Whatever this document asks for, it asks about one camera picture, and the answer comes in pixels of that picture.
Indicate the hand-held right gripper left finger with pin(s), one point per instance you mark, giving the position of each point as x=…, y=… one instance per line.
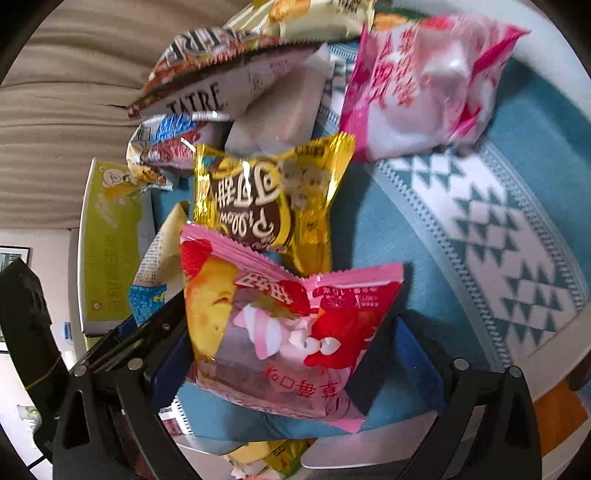
x=171, y=369

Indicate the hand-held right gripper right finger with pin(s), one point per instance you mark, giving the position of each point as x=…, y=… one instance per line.
x=415, y=346

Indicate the pink strawberry snack packet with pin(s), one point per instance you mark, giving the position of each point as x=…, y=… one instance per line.
x=258, y=332

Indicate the yellow green cardboard box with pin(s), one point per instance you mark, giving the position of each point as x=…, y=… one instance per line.
x=111, y=240

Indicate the grey white snack packet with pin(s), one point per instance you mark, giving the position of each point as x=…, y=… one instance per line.
x=286, y=106

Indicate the blue capped bottle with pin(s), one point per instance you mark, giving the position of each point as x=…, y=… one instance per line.
x=69, y=333

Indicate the white and blue snack packet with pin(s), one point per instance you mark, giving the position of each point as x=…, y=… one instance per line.
x=157, y=267

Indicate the teal patterned mat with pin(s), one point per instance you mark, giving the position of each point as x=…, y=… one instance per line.
x=461, y=230

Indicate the gold snack packet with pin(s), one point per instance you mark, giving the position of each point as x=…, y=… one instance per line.
x=258, y=203

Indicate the beige curtain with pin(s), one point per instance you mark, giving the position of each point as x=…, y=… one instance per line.
x=69, y=115

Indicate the blue and red snack packet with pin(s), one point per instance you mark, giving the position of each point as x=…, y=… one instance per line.
x=166, y=143

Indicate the pink and white snack packet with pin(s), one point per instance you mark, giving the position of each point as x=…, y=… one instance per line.
x=415, y=92

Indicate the brown and white snack packet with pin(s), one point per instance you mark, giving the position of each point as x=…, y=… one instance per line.
x=217, y=74

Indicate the cream yellow snack packet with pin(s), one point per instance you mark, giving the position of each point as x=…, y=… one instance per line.
x=314, y=16

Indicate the framed wall picture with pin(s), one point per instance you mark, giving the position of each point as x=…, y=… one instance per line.
x=11, y=258

